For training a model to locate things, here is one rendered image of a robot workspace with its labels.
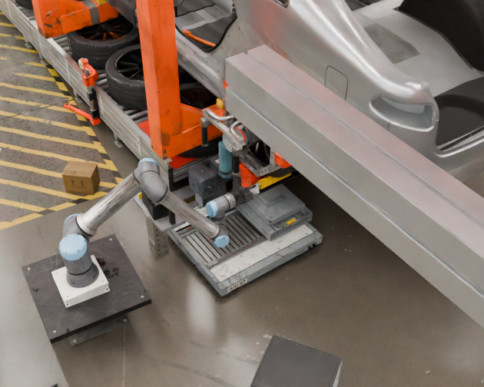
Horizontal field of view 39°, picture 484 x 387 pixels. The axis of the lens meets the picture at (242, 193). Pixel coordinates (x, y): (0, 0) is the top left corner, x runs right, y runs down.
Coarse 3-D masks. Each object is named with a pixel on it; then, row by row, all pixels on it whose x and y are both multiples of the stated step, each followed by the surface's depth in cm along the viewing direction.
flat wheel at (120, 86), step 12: (132, 48) 558; (108, 60) 544; (120, 60) 548; (132, 60) 561; (108, 72) 531; (120, 72) 535; (132, 72) 568; (180, 72) 531; (108, 84) 538; (120, 84) 522; (132, 84) 519; (144, 84) 518; (120, 96) 532; (132, 96) 525; (144, 96) 524; (132, 108) 533; (144, 108) 531
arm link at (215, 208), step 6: (222, 198) 400; (210, 204) 397; (216, 204) 396; (222, 204) 398; (228, 204) 400; (210, 210) 398; (216, 210) 396; (222, 210) 399; (210, 216) 400; (216, 216) 400; (222, 216) 402
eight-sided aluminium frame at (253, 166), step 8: (224, 104) 426; (224, 112) 431; (232, 120) 436; (272, 152) 401; (240, 160) 438; (248, 160) 439; (272, 160) 404; (248, 168) 434; (256, 168) 428; (264, 168) 416; (272, 168) 407
